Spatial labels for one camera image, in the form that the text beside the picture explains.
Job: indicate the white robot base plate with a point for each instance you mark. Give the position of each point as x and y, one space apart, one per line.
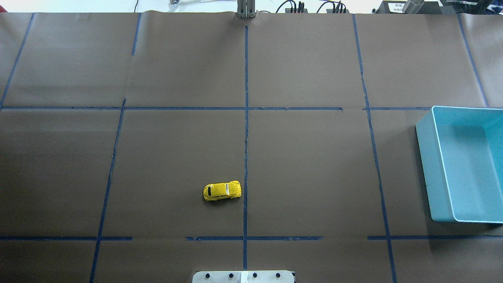
245 276

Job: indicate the teal plastic bin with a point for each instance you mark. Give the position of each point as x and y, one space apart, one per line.
461 150

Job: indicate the yellow beetle toy car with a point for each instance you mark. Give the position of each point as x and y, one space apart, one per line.
218 191

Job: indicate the brown paper table cover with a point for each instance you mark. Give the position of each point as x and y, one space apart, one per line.
112 125

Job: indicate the black power strip with cables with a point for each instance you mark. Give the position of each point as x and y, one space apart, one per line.
312 7

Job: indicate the aluminium profile post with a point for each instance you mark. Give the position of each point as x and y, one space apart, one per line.
246 9

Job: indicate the black box with label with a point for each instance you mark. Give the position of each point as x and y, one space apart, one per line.
410 7

